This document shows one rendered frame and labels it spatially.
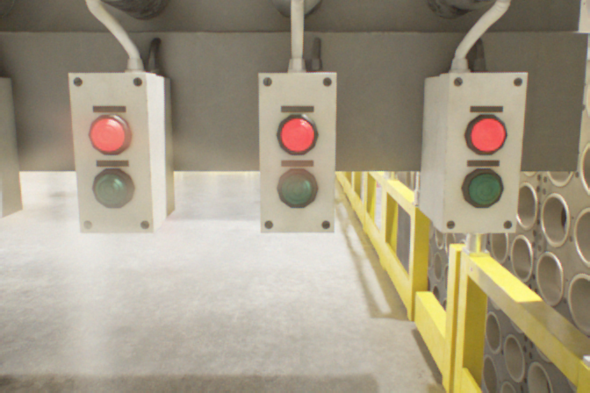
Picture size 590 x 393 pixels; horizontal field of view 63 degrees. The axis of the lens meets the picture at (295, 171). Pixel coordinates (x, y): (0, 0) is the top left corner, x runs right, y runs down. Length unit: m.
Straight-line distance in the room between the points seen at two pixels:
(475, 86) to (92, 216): 0.37
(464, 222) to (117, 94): 0.34
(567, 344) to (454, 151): 0.44
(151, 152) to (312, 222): 0.16
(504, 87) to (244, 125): 0.26
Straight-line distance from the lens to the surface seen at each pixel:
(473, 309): 1.21
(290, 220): 0.46
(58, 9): 0.63
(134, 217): 0.48
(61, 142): 0.59
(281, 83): 0.44
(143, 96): 0.46
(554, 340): 0.85
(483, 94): 0.48
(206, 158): 0.55
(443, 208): 0.48
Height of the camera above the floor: 0.75
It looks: 9 degrees down
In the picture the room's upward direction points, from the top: straight up
